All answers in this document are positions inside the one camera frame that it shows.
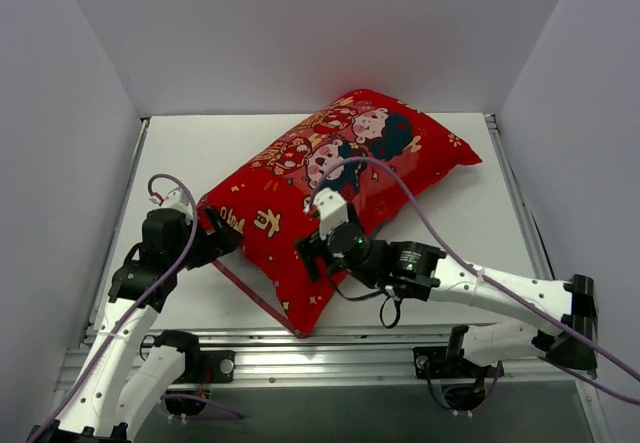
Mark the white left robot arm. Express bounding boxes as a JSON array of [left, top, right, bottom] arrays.
[[29, 206, 242, 442]]

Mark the aluminium side rail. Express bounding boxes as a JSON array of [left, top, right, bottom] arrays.
[[483, 114, 555, 279], [80, 117, 150, 346]]

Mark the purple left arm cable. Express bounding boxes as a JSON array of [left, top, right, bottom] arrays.
[[34, 174, 201, 434]]

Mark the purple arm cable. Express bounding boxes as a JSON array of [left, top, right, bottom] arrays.
[[308, 156, 640, 407], [34, 174, 201, 434]]

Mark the aluminium side rail right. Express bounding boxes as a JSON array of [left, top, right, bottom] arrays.
[[483, 114, 555, 279]]

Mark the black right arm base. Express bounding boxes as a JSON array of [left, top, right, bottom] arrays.
[[412, 346, 504, 380]]

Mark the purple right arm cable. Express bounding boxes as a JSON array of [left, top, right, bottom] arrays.
[[308, 156, 640, 407]]

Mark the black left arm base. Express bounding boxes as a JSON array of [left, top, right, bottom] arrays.
[[176, 350, 236, 385]]

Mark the aluminium front mounting rail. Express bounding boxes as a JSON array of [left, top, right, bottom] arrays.
[[54, 323, 599, 389]]

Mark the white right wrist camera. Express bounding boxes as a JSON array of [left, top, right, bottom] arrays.
[[305, 188, 349, 239]]

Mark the aluminium side rail left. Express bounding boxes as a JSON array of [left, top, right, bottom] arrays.
[[80, 117, 150, 346]]

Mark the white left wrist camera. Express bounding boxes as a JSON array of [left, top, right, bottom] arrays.
[[160, 187, 194, 221]]

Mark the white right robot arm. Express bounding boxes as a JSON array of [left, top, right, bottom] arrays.
[[296, 204, 597, 376]]

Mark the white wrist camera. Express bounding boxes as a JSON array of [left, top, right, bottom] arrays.
[[305, 188, 349, 239], [160, 187, 194, 221]]

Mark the red printed pillowcase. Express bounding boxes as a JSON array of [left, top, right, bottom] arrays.
[[198, 89, 482, 337]]

